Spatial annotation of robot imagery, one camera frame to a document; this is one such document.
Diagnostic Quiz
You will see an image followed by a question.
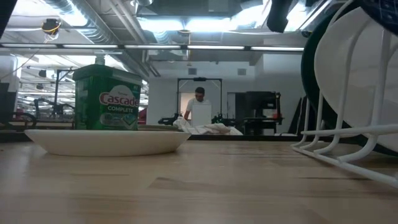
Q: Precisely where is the dark green plate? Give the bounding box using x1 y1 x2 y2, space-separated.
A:
300 6 398 156

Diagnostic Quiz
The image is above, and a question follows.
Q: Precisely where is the white plate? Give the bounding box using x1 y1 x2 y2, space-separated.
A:
24 129 192 157
313 6 398 153

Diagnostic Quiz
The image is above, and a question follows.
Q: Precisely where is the black equipment cabinet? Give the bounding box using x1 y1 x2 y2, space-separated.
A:
234 91 284 136

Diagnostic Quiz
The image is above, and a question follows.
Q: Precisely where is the black leaning panel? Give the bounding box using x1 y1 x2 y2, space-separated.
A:
287 96 307 135

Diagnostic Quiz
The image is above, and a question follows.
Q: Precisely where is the person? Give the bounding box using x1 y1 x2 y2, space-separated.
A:
183 86 215 121

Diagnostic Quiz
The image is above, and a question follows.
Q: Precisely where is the white rectangular panel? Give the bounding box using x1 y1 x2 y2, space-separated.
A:
191 103 213 128

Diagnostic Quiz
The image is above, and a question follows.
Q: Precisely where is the long ceiling light strip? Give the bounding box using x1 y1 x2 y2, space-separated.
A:
0 43 305 52

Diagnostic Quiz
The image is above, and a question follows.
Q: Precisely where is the white striped dish towel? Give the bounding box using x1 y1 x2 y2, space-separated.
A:
172 116 244 136

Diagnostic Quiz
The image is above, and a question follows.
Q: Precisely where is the dark monitor screen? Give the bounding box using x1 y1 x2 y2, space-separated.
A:
0 82 18 123

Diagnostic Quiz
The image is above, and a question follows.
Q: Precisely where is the black background rig frame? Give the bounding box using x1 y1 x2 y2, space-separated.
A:
176 77 223 125

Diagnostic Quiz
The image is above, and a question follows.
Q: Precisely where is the black aluminium table frame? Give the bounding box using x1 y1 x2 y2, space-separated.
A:
0 130 312 144

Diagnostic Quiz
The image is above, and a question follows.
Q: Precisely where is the white wire dish rack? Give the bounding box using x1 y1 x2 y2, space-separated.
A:
290 0 398 189

